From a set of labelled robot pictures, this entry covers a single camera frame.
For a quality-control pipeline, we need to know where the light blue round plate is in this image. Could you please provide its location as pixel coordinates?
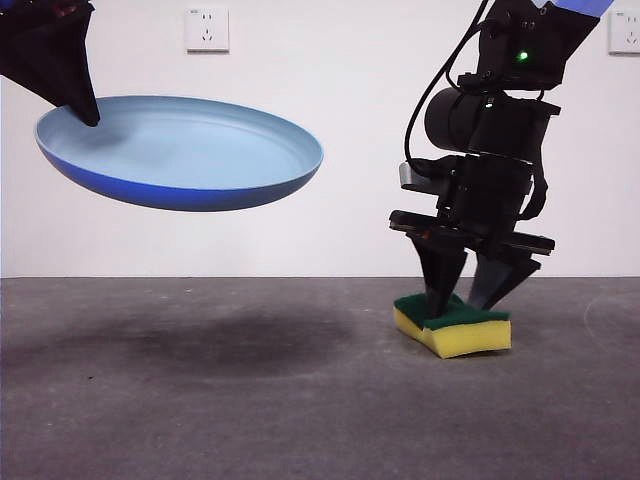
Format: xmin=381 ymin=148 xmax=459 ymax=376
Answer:
xmin=34 ymin=94 xmax=325 ymax=212

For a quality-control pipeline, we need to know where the yellow sponge with green pad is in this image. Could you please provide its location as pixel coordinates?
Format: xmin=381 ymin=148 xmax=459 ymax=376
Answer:
xmin=393 ymin=293 xmax=512 ymax=360

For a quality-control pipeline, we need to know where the white wall socket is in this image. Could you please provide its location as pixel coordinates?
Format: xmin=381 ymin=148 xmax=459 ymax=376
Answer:
xmin=185 ymin=7 xmax=231 ymax=54
xmin=607 ymin=10 xmax=640 ymax=56

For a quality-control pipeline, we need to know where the black cable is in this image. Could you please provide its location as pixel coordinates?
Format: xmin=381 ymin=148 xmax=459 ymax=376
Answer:
xmin=403 ymin=0 xmax=494 ymax=174
xmin=519 ymin=159 xmax=550 ymax=222

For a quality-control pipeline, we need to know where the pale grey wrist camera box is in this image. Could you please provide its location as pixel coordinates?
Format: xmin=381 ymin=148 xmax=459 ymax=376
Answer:
xmin=398 ymin=160 xmax=441 ymax=193

